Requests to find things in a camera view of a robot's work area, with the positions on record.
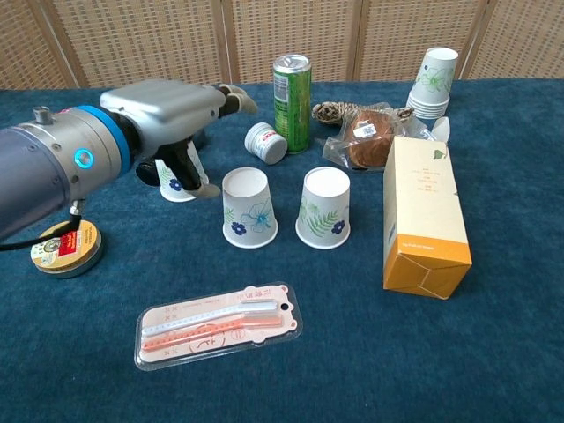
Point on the white razor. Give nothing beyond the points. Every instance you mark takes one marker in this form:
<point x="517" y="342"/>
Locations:
<point x="198" y="318"/>

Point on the stack of paper cups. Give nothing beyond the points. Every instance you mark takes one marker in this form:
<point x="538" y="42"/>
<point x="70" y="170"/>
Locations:
<point x="432" y="83"/>

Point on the pine cone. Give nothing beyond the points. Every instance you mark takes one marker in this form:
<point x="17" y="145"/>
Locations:
<point x="330" y="113"/>

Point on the white cup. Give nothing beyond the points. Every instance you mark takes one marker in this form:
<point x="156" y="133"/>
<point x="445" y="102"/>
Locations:
<point x="247" y="216"/>
<point x="172" y="184"/>
<point x="324" y="211"/>

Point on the small white jar, grey lid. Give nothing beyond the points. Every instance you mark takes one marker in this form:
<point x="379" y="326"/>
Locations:
<point x="264" y="142"/>

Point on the beige and orange carton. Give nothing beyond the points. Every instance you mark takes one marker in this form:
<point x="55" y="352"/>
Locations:
<point x="423" y="211"/>

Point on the tall green drink can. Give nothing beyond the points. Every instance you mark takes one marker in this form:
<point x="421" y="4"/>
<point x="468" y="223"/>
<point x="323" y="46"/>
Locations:
<point x="293" y="106"/>

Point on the white cup, green fern print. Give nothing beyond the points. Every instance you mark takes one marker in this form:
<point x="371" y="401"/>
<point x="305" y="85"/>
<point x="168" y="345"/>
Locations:
<point x="324" y="211"/>

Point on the clear plastic packet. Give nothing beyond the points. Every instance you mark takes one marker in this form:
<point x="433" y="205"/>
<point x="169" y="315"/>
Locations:
<point x="434" y="130"/>

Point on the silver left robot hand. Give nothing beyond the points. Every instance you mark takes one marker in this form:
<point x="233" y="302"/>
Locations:
<point x="163" y="108"/>

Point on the pink razor blister pack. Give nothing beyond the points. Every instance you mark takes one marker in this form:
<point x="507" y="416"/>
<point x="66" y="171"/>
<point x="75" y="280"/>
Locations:
<point x="264" y="337"/>

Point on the orange razor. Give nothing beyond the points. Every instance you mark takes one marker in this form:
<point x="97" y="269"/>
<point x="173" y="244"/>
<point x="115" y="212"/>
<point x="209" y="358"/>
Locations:
<point x="198" y="337"/>

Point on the wicker folding screen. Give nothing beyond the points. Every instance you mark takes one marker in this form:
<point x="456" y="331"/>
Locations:
<point x="132" y="39"/>

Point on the blue carpet table cover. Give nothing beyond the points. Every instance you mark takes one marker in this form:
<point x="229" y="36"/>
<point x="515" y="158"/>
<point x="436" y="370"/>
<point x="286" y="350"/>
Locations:
<point x="396" y="352"/>

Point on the round gold tin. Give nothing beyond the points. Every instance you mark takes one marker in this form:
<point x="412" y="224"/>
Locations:
<point x="66" y="257"/>

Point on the black plastic bottle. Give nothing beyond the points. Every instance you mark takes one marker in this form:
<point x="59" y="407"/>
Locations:
<point x="145" y="172"/>

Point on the bread in clear bag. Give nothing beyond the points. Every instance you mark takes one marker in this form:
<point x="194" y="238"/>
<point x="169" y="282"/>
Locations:
<point x="370" y="141"/>

